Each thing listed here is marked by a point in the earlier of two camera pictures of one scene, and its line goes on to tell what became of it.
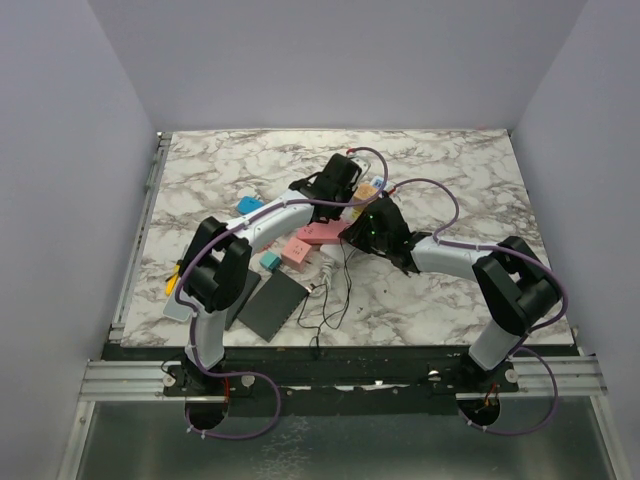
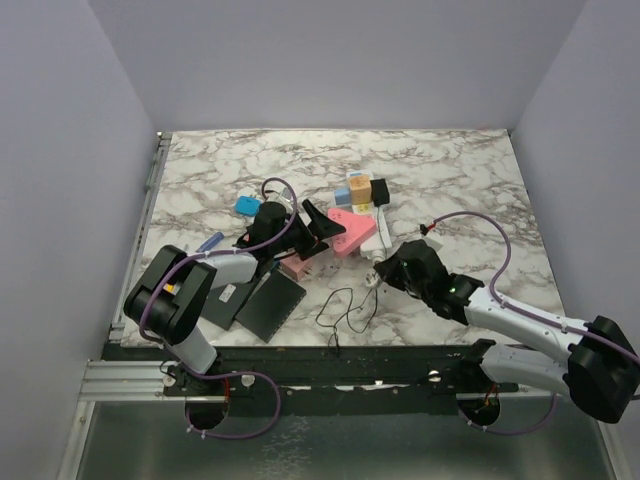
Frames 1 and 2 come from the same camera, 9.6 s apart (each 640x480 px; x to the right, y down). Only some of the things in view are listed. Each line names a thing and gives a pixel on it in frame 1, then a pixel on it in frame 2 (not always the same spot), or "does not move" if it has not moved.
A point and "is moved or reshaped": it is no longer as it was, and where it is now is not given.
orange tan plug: x=364 y=192 does not move
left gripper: x=348 y=194 to x=321 y=227
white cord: x=327 y=268 to x=375 y=256
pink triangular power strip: x=323 y=233 is moved or reshaped
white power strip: x=382 y=183 is moved or reshaped
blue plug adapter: x=248 y=204 does not move
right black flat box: x=273 y=306 does not move
